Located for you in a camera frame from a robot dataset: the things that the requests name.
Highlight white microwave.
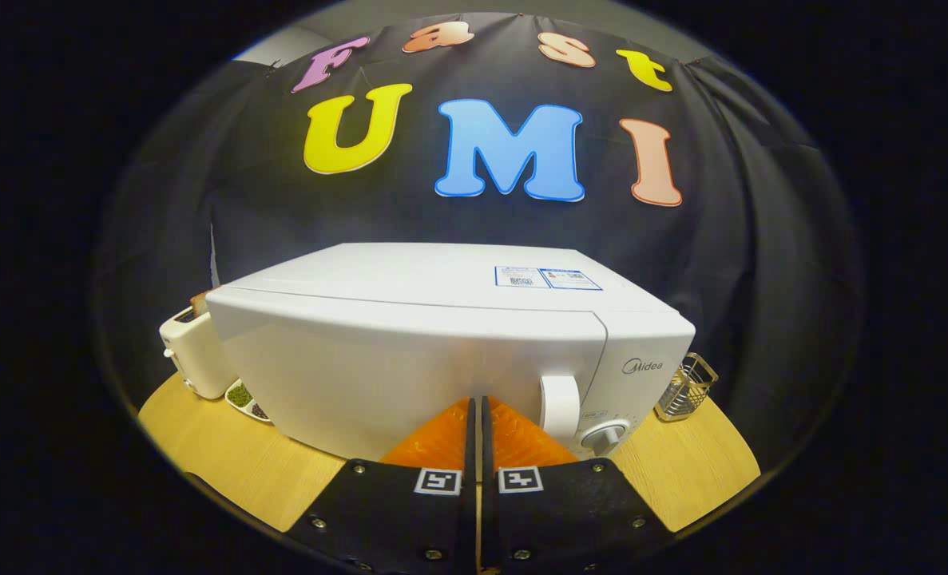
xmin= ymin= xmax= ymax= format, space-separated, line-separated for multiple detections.
xmin=206 ymin=242 xmax=696 ymax=462

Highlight white toaster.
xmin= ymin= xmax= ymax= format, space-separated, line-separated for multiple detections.
xmin=159 ymin=291 xmax=235 ymax=400

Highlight metal wire utensil holder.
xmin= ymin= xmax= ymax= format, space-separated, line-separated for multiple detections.
xmin=654 ymin=352 xmax=719 ymax=422

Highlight white divided snack plate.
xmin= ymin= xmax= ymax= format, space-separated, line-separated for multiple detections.
xmin=224 ymin=380 xmax=273 ymax=424

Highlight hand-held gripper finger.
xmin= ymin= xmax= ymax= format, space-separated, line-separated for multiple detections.
xmin=286 ymin=397 xmax=478 ymax=575
xmin=482 ymin=397 xmax=674 ymax=575

